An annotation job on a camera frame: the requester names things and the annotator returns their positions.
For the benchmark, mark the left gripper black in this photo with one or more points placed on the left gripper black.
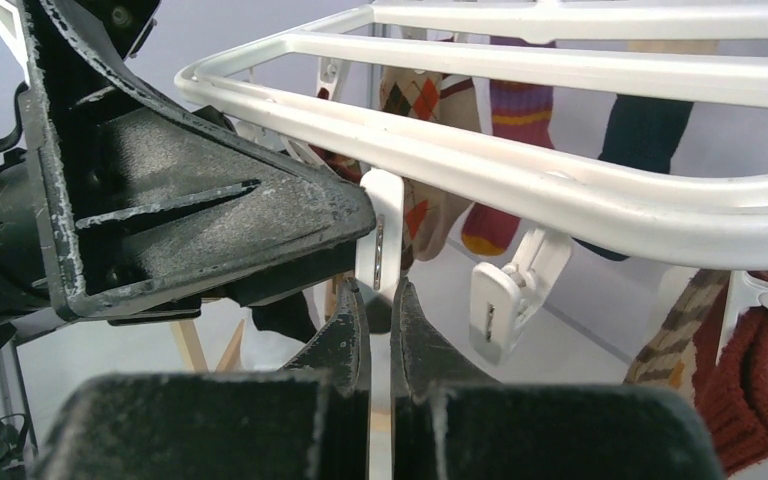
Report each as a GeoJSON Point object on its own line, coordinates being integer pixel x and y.
{"type": "Point", "coordinates": [115, 200]}

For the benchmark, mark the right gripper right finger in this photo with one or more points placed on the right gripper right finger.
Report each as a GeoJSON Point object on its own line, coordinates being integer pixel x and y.
{"type": "Point", "coordinates": [451, 420]}

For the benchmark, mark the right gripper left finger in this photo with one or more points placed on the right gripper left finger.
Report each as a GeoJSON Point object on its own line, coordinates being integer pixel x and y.
{"type": "Point", "coordinates": [307, 420]}

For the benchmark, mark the black sock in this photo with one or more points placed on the black sock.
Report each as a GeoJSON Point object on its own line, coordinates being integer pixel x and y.
{"type": "Point", "coordinates": [288, 316]}

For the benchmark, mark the white plastic sock hanger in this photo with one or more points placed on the white plastic sock hanger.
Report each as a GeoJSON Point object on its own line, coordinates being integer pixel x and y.
{"type": "Point", "coordinates": [546, 75]}

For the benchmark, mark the argyle brown sock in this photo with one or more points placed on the argyle brown sock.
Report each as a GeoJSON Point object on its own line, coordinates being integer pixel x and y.
{"type": "Point", "coordinates": [446, 99]}

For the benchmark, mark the striped brown green sock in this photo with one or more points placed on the striped brown green sock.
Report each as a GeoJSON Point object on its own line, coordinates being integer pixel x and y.
{"type": "Point", "coordinates": [669, 358]}

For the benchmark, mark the navy sock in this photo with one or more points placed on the navy sock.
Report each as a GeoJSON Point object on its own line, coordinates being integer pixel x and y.
{"type": "Point", "coordinates": [644, 133]}

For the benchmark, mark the wooden drying rack frame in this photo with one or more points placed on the wooden drying rack frame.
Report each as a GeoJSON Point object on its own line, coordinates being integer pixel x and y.
{"type": "Point", "coordinates": [225, 338]}

